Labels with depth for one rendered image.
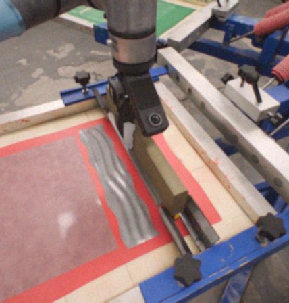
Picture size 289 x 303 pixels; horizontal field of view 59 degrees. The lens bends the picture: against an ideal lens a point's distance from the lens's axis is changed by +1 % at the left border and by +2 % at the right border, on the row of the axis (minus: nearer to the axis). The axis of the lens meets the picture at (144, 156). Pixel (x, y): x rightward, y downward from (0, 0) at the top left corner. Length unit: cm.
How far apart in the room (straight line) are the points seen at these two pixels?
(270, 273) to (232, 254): 115
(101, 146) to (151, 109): 28
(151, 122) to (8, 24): 23
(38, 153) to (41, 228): 21
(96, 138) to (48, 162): 13
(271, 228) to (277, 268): 120
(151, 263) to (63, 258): 17
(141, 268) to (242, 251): 18
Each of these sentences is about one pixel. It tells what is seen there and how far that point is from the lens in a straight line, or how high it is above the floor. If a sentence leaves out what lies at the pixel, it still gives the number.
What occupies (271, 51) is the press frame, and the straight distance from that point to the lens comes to 107.
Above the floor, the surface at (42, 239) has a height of 96.
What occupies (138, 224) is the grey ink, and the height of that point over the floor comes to 96.
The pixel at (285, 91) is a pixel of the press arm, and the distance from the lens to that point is 79.
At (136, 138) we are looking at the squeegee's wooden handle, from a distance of 52.
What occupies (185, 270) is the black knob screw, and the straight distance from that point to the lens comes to 41.
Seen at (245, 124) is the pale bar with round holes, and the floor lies 104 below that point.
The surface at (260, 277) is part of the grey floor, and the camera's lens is 162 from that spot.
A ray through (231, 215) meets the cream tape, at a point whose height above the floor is 95.
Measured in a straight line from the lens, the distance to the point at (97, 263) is 52.
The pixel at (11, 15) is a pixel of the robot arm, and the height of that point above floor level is 133.
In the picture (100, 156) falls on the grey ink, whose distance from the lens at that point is 64.
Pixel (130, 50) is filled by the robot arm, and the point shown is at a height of 126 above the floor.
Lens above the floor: 145
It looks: 50 degrees down
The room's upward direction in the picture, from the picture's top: straight up
